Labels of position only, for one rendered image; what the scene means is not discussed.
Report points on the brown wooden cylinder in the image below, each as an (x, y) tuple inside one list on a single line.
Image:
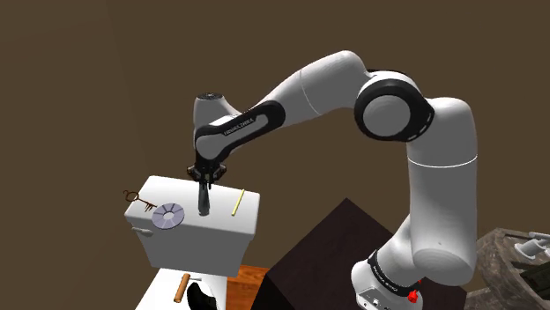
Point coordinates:
[(182, 288)]

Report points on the dark robot stand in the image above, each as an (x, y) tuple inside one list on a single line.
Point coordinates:
[(335, 257)]

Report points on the brown stone sink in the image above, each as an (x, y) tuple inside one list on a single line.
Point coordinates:
[(494, 266)]

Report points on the grey round disc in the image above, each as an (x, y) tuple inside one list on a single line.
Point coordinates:
[(168, 216)]

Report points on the yellow pencil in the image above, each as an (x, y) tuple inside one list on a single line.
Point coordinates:
[(238, 202)]

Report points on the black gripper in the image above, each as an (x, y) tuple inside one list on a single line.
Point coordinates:
[(207, 171)]

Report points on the dark grey cylinder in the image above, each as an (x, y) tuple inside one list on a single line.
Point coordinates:
[(203, 202)]

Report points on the white toilet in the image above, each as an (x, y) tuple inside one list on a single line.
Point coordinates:
[(202, 244)]

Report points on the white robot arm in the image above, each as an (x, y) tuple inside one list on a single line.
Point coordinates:
[(442, 193)]

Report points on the brown old key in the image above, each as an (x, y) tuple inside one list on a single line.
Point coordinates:
[(139, 199)]

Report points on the black irregular object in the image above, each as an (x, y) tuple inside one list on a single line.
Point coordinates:
[(198, 298)]

